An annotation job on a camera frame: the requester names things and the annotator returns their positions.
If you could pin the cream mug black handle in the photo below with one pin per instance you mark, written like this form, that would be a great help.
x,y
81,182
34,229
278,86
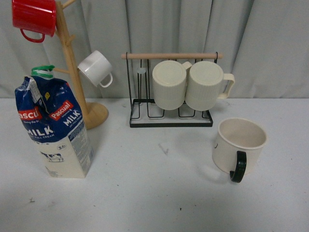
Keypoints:
x,y
237,147

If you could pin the blue Pascual milk carton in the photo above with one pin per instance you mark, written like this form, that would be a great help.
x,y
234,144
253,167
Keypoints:
x,y
54,121

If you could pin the cream ribbed mug left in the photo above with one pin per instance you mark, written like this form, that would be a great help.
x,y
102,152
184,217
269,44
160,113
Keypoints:
x,y
169,83

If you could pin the cream ribbed mug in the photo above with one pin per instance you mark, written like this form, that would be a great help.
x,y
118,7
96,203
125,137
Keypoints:
x,y
169,83
206,83

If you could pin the wooden mug tree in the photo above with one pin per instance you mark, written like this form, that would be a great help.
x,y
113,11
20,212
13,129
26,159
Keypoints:
x,y
94,114

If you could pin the cream ribbed mug right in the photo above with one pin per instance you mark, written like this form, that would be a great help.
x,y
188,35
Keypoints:
x,y
206,83

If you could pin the white enamel mug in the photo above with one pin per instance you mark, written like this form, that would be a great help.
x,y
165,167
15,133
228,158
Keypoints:
x,y
97,69

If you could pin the red enamel mug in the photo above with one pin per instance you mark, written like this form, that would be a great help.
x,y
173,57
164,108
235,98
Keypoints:
x,y
38,16

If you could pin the black wire cup rack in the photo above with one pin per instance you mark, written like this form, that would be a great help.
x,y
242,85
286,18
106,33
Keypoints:
x,y
144,113

